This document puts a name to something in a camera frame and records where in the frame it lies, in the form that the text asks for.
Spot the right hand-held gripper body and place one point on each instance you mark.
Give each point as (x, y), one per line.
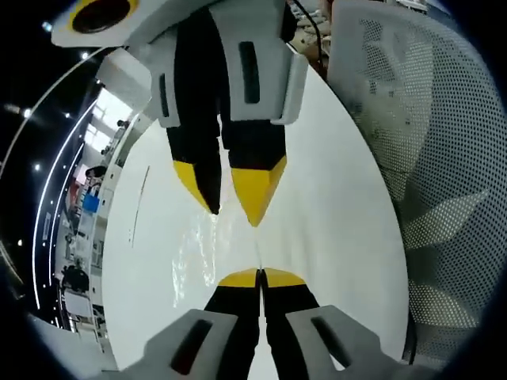
(99, 20)

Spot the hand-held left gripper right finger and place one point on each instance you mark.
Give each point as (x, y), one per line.
(289, 316)

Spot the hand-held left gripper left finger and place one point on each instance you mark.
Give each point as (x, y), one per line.
(233, 316)

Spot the clear food packaging bag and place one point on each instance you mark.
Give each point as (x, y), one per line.
(198, 253)

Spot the large black bag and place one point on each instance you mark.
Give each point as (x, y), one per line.
(76, 278)

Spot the slim white square pillar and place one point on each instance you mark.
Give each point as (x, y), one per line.
(123, 79)

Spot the blue storage box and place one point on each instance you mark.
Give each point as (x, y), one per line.
(90, 203)

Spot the long white counter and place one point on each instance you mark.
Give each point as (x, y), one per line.
(99, 257)

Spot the white box appliance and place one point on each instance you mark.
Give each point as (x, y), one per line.
(78, 305)

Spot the grey mesh office chair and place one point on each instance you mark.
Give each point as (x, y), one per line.
(428, 158)

